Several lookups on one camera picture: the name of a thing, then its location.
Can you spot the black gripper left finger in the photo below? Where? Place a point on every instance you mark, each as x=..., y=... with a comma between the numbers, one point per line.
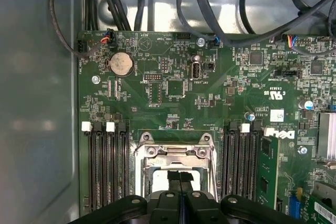
x=168, y=208

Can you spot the metal socket locking lever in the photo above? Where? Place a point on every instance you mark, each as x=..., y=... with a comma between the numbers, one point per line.
x=214, y=174

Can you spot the silver CPU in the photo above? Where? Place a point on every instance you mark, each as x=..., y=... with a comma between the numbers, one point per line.
x=158, y=182

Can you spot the silver internal USB port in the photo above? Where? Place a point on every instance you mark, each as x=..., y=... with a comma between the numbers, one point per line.
x=196, y=71

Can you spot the blue expansion slot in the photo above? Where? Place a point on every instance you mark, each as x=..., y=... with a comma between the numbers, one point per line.
x=295, y=203

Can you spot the metal socket cover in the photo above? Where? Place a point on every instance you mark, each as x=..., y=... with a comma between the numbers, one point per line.
x=189, y=163

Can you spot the green motherboard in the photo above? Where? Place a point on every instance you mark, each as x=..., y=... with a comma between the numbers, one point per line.
x=223, y=103

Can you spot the CPU socket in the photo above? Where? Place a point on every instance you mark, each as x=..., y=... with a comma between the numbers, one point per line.
x=160, y=147

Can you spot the green installed RAM stick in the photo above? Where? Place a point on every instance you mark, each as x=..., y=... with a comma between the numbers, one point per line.
x=269, y=163

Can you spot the silver chipset heatsink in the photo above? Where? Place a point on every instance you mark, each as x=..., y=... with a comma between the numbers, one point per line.
x=326, y=134

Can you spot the black PC case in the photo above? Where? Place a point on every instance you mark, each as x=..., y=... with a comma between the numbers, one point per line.
x=31, y=77

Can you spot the round coin battery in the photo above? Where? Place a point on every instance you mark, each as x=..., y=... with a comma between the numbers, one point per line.
x=120, y=62

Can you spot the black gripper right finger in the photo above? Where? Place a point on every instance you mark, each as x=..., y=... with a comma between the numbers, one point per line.
x=195, y=208

